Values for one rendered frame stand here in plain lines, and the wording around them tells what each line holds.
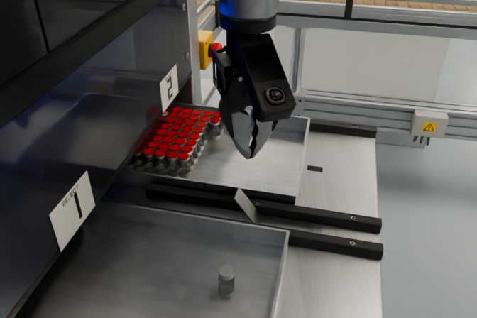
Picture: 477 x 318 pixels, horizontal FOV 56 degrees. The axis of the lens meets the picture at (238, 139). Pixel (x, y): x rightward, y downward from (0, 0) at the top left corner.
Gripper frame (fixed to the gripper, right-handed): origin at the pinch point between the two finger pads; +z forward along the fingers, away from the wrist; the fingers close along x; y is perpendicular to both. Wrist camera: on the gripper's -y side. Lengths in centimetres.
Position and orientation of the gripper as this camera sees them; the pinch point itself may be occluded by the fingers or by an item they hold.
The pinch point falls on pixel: (251, 153)
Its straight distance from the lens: 65.1
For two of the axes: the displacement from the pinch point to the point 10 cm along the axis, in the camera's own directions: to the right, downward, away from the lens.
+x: -9.5, 1.8, -2.6
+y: -3.2, -5.2, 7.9
